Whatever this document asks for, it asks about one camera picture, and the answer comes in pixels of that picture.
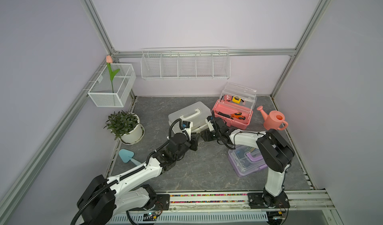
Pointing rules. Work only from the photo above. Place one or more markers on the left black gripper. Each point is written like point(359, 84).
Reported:
point(194, 142)

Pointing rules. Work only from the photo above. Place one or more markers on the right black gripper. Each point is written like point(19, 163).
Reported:
point(205, 134)

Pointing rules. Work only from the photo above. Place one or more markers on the pink toolbox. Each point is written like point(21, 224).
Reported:
point(246, 107)

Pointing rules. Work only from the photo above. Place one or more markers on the white toolbox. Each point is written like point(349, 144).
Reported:
point(195, 113)

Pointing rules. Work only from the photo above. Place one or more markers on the purple clear-lid toolbox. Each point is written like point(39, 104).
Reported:
point(246, 160)

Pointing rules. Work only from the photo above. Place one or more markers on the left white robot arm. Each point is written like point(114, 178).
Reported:
point(106, 197)

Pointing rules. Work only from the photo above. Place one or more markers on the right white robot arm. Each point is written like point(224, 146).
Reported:
point(276, 152)

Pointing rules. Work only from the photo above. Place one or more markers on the black yellow screwdriver pink box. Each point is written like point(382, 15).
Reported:
point(225, 115)

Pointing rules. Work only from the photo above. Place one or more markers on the orange black screwdriver pink box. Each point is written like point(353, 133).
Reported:
point(238, 115)

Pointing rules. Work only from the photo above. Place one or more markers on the yellow tape measure pink box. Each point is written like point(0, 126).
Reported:
point(236, 100)

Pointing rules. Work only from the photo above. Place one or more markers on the pink watering can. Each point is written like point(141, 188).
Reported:
point(274, 120)

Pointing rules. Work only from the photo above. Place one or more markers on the green potted plant white pot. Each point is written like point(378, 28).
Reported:
point(121, 122)

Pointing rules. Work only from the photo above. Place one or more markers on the pink artificial tulip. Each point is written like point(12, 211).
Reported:
point(112, 73)

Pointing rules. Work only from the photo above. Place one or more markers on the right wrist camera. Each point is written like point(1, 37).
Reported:
point(209, 123)

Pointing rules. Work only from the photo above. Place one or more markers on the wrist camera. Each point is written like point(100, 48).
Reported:
point(185, 127)
point(209, 123)

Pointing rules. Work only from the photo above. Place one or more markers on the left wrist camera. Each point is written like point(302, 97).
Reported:
point(185, 127)

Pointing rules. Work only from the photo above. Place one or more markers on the teal handled tool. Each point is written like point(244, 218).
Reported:
point(128, 156)

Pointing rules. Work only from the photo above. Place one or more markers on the white wire wall shelf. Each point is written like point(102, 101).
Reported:
point(186, 63)

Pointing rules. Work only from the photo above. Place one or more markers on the white mesh wall basket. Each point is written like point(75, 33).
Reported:
point(101, 93)

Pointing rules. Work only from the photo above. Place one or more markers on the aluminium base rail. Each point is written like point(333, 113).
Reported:
point(229, 207)

